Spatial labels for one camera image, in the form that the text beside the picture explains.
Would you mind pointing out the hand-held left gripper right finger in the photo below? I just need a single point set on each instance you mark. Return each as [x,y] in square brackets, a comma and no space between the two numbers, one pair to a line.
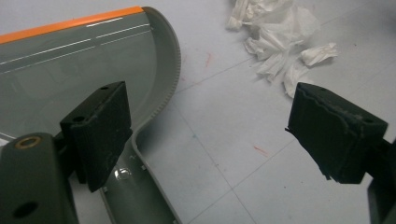
[333,137]

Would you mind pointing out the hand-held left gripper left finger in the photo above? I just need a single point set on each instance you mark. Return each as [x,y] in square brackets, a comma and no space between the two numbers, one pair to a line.
[99,133]

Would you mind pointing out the grey dustpan with orange edge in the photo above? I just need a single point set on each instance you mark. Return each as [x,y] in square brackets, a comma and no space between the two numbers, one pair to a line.
[77,62]

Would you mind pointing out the pile of white tissue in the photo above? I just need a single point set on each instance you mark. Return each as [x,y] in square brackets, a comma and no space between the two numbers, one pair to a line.
[280,34]

